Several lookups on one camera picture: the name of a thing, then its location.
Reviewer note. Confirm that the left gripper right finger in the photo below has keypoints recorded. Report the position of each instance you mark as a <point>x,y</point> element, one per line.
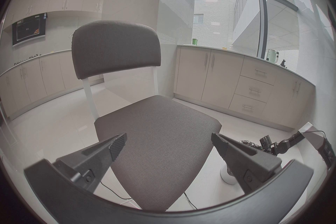
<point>246,165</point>

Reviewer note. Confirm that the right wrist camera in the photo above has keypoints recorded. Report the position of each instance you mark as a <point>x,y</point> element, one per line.
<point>266,142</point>

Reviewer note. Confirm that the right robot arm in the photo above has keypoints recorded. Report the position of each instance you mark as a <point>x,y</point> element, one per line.
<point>283,147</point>

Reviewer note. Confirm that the beige base cabinets with drawers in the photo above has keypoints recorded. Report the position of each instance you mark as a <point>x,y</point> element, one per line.
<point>236,81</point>

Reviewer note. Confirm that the window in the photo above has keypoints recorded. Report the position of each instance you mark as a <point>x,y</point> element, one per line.
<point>225,7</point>

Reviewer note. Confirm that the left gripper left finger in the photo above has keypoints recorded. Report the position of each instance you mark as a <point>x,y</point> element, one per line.
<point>91,162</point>

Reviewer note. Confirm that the beige base cabinets with doors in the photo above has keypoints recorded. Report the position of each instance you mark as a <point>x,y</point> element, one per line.
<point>34,81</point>

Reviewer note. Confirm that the green cup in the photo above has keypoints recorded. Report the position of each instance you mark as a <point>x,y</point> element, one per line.
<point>194,41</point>

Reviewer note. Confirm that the white trash bin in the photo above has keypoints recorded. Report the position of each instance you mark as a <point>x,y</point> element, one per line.
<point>227,179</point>

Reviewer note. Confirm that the grey padded white-framed chair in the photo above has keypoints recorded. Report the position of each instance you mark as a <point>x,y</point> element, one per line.
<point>157,139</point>

